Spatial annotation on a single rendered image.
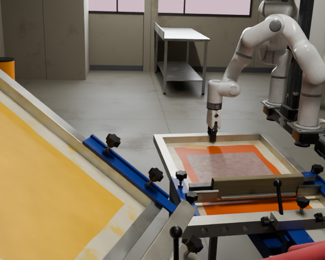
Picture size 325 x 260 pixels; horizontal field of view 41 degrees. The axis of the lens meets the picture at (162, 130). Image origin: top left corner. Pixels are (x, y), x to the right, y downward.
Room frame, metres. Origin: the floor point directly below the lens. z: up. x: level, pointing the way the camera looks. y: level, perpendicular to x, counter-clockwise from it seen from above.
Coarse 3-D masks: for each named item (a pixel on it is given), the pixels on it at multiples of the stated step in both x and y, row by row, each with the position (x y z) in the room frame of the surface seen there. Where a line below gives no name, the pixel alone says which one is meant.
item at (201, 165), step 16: (192, 160) 1.83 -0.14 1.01; (208, 160) 1.84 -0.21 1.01; (224, 160) 1.85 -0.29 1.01; (192, 176) 1.68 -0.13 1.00; (208, 176) 1.68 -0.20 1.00; (224, 176) 1.69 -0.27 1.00; (208, 208) 1.43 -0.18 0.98; (224, 208) 1.44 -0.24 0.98; (240, 208) 1.44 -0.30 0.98; (256, 208) 1.45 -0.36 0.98
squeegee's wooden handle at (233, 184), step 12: (216, 180) 1.45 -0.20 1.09; (228, 180) 1.46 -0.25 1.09; (240, 180) 1.47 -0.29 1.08; (252, 180) 1.47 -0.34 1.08; (264, 180) 1.48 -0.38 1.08; (288, 180) 1.50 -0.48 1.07; (300, 180) 1.51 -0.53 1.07; (228, 192) 1.46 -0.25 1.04; (240, 192) 1.47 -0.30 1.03; (252, 192) 1.48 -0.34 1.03; (264, 192) 1.49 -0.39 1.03; (276, 192) 1.50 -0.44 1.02
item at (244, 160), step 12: (228, 156) 1.90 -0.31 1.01; (240, 156) 1.90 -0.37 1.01; (252, 156) 1.91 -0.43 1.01; (240, 168) 1.78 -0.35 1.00; (252, 168) 1.78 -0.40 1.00; (264, 168) 1.79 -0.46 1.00; (276, 168) 1.79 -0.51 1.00; (264, 204) 1.48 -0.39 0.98; (276, 204) 1.48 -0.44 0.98; (288, 204) 1.49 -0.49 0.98
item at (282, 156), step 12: (228, 132) 2.12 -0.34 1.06; (240, 132) 2.12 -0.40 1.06; (252, 132) 2.13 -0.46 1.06; (264, 132) 2.14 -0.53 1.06; (156, 144) 1.95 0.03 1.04; (264, 144) 2.05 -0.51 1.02; (276, 144) 1.98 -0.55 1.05; (168, 156) 1.79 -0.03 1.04; (276, 156) 1.91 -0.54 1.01; (288, 156) 1.85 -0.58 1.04; (168, 168) 1.67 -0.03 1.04; (288, 168) 1.78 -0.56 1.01; (300, 168) 1.73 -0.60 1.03; (324, 204) 1.48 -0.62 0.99
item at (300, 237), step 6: (282, 234) 1.20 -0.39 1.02; (288, 234) 1.16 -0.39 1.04; (294, 234) 1.16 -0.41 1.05; (300, 234) 1.16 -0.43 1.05; (306, 234) 1.16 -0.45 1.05; (282, 240) 1.20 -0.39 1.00; (294, 240) 1.13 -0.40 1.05; (300, 240) 1.13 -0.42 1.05; (306, 240) 1.13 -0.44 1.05; (312, 240) 1.13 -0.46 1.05
